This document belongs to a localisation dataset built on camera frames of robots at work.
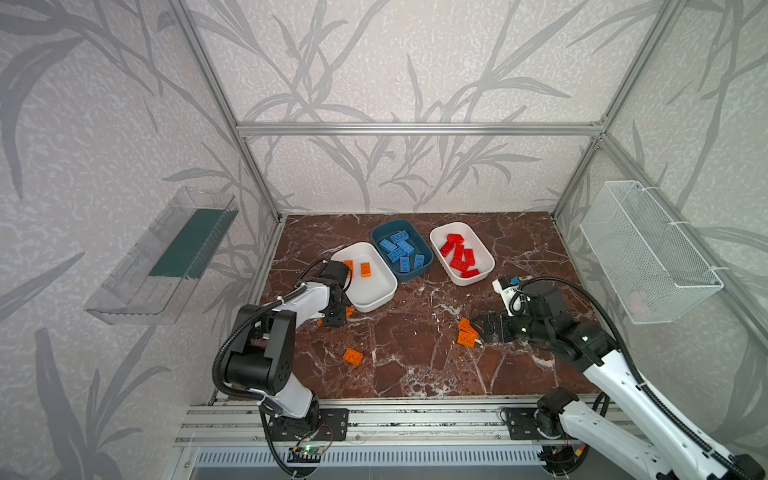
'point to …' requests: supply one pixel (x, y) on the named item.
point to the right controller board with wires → (563, 459)
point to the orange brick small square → (365, 270)
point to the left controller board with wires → (305, 454)
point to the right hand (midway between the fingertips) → (484, 309)
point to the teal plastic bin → (384, 229)
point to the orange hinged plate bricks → (351, 265)
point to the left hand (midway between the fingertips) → (348, 297)
